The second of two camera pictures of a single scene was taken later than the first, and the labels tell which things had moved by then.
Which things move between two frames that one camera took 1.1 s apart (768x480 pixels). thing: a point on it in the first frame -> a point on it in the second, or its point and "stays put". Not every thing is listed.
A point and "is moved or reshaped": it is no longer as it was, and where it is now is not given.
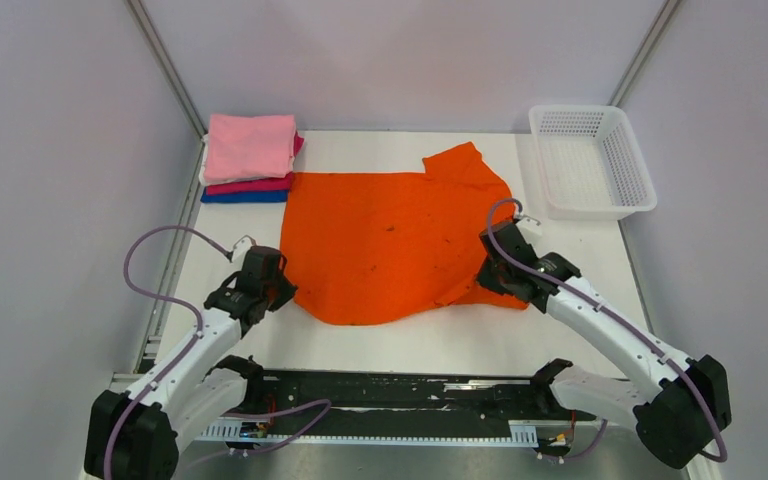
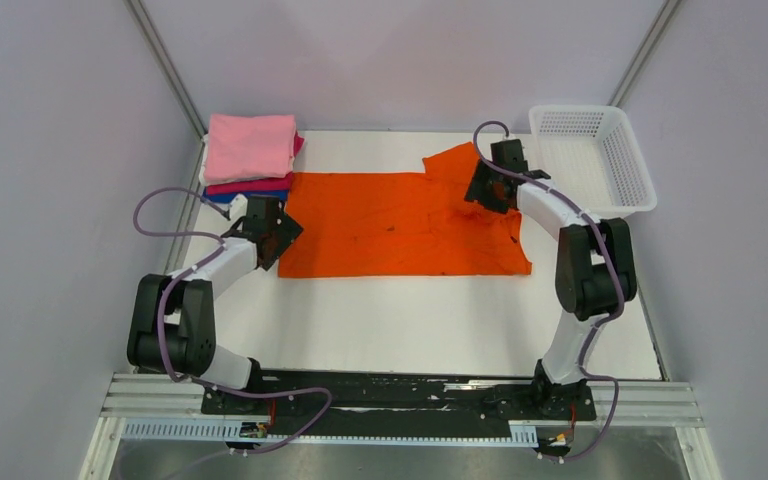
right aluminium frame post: (643, 52) stays put
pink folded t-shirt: (249, 147) stays put
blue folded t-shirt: (252, 197) stays put
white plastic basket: (590, 166) stays put
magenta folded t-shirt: (274, 184) stays put
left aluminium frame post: (165, 64) stays put
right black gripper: (485, 280) -> (477, 189)
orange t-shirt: (367, 247) is moved or reshaped
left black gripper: (287, 291) -> (287, 231)
